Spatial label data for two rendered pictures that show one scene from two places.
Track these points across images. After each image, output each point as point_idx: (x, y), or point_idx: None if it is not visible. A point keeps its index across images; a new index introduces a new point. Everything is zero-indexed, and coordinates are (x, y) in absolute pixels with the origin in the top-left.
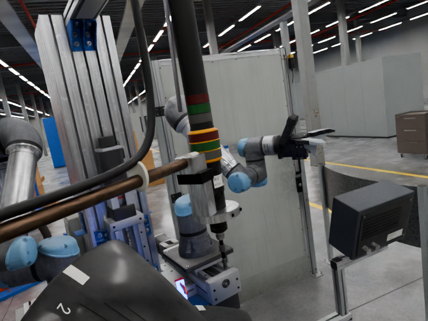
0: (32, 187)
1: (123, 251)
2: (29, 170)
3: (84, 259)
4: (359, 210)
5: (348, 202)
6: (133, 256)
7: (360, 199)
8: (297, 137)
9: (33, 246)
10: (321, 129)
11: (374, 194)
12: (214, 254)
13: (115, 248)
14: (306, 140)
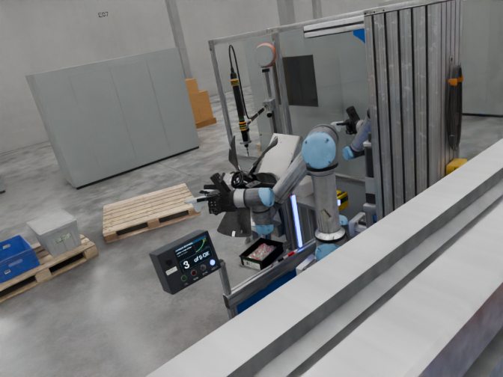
0: (360, 132)
1: (273, 144)
2: (362, 124)
3: (276, 138)
4: (196, 230)
5: (200, 230)
6: (271, 146)
7: (190, 235)
8: (217, 190)
9: (346, 153)
10: (194, 198)
11: (178, 241)
12: (316, 261)
13: (275, 143)
14: (211, 189)
